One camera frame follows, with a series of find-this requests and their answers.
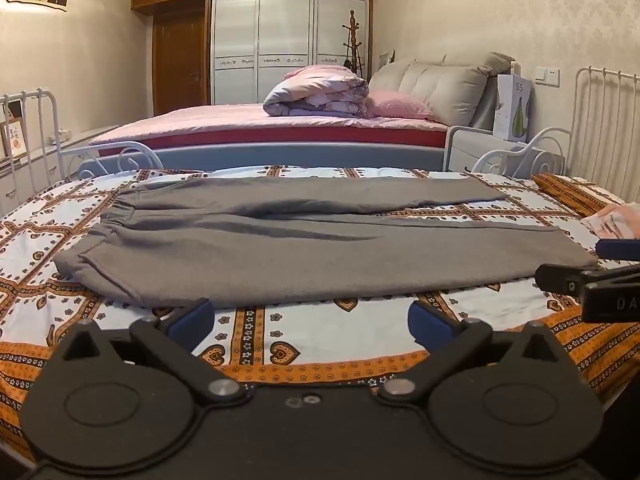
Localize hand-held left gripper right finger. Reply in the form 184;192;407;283
377;300;587;407

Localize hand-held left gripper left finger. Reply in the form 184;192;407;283
49;298;254;408

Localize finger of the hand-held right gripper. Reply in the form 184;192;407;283
594;238;640;262
534;262;640;297

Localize grey pants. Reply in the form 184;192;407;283
52;176;600;309

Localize pink folded cloth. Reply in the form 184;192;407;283
580;203;640;241

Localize orange patterned pillow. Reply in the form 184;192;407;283
531;173;627;217

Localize orange patterned bedsheet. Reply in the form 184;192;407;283
0;164;640;463

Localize white nightstand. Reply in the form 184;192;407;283
444;125;566;177

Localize white cardboard box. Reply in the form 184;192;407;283
492;73;536;142

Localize pink bed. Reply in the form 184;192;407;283
77;51;516;180

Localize pink pillow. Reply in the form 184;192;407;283
365;90;435;121

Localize white dresser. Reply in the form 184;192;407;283
0;125;121;216

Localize beige padded headboard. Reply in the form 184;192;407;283
367;51;516;130

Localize folded floral quilt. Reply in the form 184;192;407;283
263;64;371;120

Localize brown wooden door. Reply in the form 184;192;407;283
151;0;211;117

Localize white sliding-door wardrobe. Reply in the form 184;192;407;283
209;0;372;106

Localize wooden coat rack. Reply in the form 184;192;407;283
341;9;366;78

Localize white metal bed frame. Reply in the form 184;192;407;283
0;65;640;196

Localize small picture frame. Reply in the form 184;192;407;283
0;116;28;160

